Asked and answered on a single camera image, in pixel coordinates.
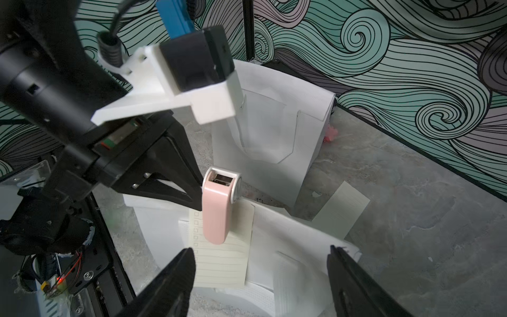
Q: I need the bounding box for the cream lined paper receipt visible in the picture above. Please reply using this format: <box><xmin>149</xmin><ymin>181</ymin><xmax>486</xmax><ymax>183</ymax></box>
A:
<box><xmin>188</xmin><ymin>200</ymin><xmax>255</xmax><ymax>289</ymax></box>

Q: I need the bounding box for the pink stapler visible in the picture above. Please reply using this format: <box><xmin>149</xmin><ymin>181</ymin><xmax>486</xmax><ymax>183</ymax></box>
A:
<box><xmin>202</xmin><ymin>166</ymin><xmax>242</xmax><ymax>245</ymax></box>

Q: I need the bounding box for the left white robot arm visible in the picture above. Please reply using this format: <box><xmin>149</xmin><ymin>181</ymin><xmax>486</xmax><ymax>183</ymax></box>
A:
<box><xmin>1</xmin><ymin>1</ymin><xmax>203</xmax><ymax>210</ymax></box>

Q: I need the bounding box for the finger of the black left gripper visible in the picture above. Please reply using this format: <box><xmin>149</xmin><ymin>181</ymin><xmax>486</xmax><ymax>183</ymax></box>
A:
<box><xmin>158</xmin><ymin>118</ymin><xmax>203</xmax><ymax>190</ymax></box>
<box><xmin>122</xmin><ymin>174</ymin><xmax>202</xmax><ymax>211</ymax></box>

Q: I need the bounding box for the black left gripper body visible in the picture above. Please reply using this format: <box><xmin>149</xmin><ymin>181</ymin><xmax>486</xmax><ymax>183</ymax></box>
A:
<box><xmin>42</xmin><ymin>110</ymin><xmax>174</xmax><ymax>202</ymax></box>

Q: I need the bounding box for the white non-woven bag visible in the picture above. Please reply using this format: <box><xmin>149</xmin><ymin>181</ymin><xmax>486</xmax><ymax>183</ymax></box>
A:
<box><xmin>124</xmin><ymin>195</ymin><xmax>361</xmax><ymax>316</ymax></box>
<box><xmin>211</xmin><ymin>60</ymin><xmax>335</xmax><ymax>207</ymax></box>

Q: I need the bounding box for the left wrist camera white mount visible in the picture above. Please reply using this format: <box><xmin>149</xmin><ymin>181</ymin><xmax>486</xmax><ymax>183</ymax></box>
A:
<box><xmin>91</xmin><ymin>26</ymin><xmax>244</xmax><ymax>125</ymax></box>

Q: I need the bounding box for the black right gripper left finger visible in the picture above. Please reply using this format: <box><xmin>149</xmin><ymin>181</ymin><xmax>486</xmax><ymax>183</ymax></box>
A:
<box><xmin>118</xmin><ymin>248</ymin><xmax>196</xmax><ymax>317</ymax></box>

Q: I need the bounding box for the black corner frame post right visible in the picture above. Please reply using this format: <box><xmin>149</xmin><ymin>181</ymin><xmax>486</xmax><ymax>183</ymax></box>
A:
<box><xmin>242</xmin><ymin>0</ymin><xmax>255</xmax><ymax>62</ymax></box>

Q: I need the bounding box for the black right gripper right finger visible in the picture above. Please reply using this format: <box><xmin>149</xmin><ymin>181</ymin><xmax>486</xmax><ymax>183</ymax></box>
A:
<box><xmin>327</xmin><ymin>246</ymin><xmax>411</xmax><ymax>317</ymax></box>

